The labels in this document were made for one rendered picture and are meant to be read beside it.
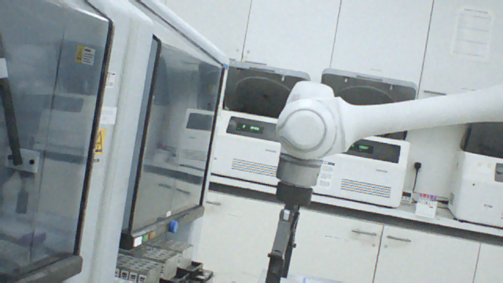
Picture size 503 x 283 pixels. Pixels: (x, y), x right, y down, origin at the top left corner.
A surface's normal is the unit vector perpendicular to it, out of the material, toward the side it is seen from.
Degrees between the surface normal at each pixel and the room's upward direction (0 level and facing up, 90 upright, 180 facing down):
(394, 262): 90
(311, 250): 90
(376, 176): 90
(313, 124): 95
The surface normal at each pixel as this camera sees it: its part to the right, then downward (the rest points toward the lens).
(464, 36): -0.20, 0.02
